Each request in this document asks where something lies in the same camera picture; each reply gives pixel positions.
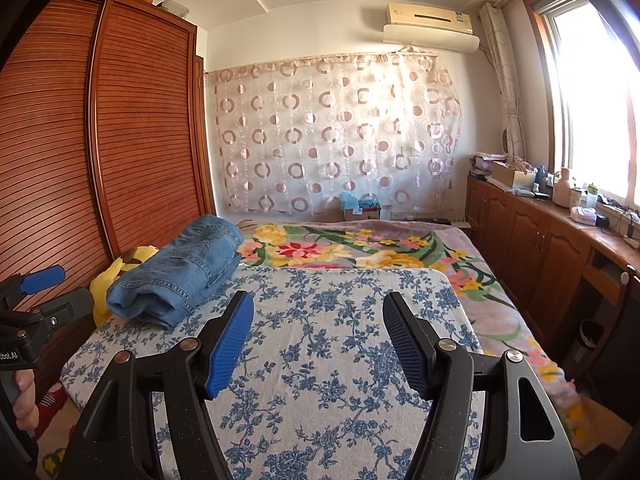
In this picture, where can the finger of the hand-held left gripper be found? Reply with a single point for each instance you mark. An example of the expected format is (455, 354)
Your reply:
(70, 305)
(45, 280)

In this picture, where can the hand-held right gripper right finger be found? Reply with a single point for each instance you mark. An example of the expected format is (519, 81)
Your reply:
(407, 345)

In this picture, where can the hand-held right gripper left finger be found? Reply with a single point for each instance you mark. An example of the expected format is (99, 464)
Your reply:
(230, 345)

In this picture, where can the blue denim pants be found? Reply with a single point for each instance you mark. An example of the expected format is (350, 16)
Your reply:
(175, 270)

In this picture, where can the person's left hand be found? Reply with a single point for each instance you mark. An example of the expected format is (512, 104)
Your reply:
(26, 405)

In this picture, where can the yellow plush toy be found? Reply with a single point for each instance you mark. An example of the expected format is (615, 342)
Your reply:
(107, 280)

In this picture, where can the red printed bag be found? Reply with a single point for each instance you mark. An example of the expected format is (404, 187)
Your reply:
(50, 405)

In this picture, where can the blue floral white sheet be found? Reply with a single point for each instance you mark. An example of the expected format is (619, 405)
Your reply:
(325, 310)

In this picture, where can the colourful floral blanket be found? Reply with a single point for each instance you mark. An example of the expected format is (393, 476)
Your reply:
(350, 245)

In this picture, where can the yellow green printed mat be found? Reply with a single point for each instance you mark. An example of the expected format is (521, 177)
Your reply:
(52, 460)

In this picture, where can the small cardboard box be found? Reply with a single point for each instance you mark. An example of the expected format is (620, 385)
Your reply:
(362, 214)

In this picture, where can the wooden side cabinet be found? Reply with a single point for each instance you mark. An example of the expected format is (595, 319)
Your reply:
(525, 240)

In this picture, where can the dark trash bin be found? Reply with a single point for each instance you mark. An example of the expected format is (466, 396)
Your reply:
(592, 342)

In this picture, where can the grey case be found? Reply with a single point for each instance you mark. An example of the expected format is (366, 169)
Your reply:
(522, 192)

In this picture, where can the wooden slatted wardrobe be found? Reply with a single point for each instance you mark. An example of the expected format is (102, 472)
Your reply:
(140, 110)

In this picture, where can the stack of papers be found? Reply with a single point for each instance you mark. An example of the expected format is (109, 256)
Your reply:
(482, 162)

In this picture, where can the open cardboard box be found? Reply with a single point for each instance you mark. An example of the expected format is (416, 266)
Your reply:
(510, 175)

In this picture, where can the blue bottle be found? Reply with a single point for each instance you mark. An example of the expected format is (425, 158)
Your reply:
(541, 177)

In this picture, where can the white pouch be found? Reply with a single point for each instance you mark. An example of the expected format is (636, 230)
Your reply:
(582, 215)

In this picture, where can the pink jug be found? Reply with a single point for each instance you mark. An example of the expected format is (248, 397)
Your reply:
(562, 190)

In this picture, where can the circle-patterned sheer curtain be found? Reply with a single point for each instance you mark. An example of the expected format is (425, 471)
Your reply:
(325, 135)

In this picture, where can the small black device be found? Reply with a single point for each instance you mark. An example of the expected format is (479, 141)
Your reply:
(601, 221)

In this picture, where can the green-capped bottle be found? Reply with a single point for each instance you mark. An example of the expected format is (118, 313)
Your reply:
(591, 197)

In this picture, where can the patterned window drape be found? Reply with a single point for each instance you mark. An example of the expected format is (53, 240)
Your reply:
(502, 70)

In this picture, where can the white box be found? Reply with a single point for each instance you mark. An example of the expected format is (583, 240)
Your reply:
(175, 7)

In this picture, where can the window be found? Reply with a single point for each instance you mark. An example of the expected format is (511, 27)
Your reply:
(590, 100)

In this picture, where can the wall air conditioner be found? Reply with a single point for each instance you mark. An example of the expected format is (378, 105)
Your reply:
(430, 27)

